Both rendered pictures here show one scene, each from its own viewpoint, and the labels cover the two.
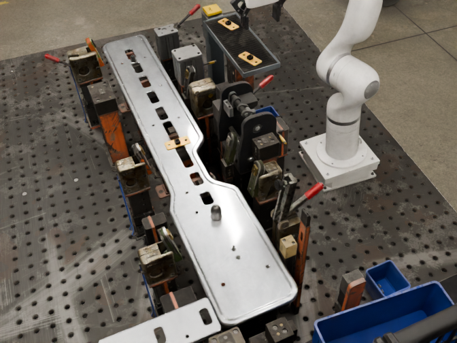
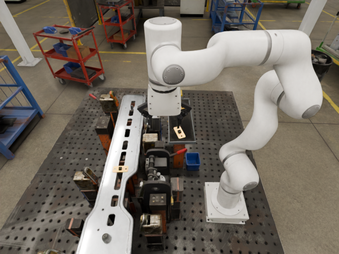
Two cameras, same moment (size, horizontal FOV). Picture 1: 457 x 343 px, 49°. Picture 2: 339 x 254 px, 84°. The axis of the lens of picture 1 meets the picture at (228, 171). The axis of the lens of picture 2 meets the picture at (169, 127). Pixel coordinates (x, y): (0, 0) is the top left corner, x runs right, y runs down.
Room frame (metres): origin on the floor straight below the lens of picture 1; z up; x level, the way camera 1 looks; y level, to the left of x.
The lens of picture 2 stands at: (0.79, -0.28, 1.89)
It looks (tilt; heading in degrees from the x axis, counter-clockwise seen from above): 45 degrees down; 20
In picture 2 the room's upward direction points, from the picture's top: straight up
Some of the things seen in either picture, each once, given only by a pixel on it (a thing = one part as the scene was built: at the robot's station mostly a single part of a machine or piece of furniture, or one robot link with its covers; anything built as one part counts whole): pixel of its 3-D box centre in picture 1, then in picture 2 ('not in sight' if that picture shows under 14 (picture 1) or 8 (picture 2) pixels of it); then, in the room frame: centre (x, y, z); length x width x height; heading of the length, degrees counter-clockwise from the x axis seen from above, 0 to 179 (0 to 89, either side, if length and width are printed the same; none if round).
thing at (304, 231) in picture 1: (299, 267); not in sight; (0.75, -0.18, 0.95); 0.03 x 0.01 x 0.50; 21
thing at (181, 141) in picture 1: (177, 141); (120, 168); (1.23, 0.17, 1.01); 0.08 x 0.04 x 0.01; 111
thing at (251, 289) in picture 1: (173, 141); (119, 166); (1.24, 0.18, 1.00); 1.38 x 0.22 x 0.02; 21
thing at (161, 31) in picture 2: not in sight; (163, 50); (1.21, -0.11, 1.70); 0.09 x 0.08 x 0.13; 32
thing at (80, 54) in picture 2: not in sight; (74, 57); (3.11, 2.25, 0.49); 0.81 x 0.47 x 0.97; 91
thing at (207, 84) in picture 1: (205, 125); (151, 156); (1.43, 0.08, 0.89); 0.13 x 0.11 x 0.38; 111
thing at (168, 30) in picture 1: (171, 66); not in sight; (1.84, 0.22, 0.88); 0.11 x 0.10 x 0.36; 111
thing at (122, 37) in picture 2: not in sight; (119, 23); (4.94, 2.48, 0.49); 0.81 x 0.46 x 0.97; 5
